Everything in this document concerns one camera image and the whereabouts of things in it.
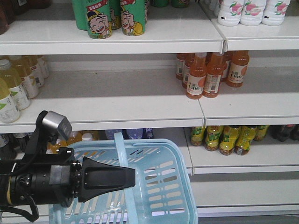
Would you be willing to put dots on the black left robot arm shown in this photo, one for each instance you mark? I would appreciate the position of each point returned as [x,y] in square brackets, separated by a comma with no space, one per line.
[16,178]

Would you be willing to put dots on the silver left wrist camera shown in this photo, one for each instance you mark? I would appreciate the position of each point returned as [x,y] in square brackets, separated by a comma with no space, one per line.
[57,125]

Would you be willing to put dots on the light blue plastic basket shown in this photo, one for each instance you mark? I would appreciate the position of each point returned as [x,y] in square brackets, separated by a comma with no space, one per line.
[162,193]

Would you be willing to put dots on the white metal shelf unit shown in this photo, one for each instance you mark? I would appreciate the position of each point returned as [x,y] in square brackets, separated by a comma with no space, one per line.
[129,82]

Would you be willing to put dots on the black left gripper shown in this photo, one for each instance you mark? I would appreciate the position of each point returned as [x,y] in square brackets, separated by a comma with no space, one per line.
[53,178]

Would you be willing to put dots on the green cartoon drink can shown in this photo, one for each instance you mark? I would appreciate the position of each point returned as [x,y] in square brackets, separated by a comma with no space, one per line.
[132,17]
[98,19]

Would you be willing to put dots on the white peach drink bottle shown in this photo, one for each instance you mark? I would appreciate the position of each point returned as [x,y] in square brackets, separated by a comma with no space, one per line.
[230,12]
[274,12]
[252,12]

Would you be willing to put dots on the yellow lemon tea bottle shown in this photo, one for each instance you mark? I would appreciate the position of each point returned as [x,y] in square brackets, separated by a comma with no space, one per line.
[197,135]
[243,143]
[229,138]
[212,137]

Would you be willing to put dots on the orange C100 drink bottle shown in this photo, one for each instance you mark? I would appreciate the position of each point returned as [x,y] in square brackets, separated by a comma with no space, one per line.
[197,76]
[215,68]
[238,68]

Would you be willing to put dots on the pale yellow drink bottle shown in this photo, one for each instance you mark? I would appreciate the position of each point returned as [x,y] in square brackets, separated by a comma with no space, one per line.
[14,83]
[8,108]
[25,73]

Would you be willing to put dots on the orange juice bottle white label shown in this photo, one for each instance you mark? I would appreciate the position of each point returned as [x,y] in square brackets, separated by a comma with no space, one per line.
[75,136]

